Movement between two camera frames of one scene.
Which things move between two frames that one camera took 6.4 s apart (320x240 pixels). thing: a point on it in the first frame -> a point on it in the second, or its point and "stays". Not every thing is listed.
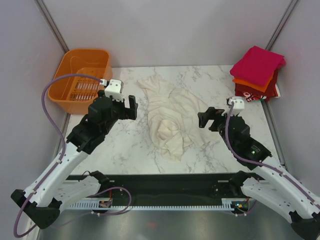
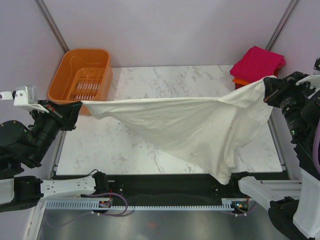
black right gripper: [211, 113] -> [278, 88]
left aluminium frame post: [52, 25] stays
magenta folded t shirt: [257, 65] stays
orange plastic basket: [74, 94] stays
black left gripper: [127, 113] -> [66, 114]
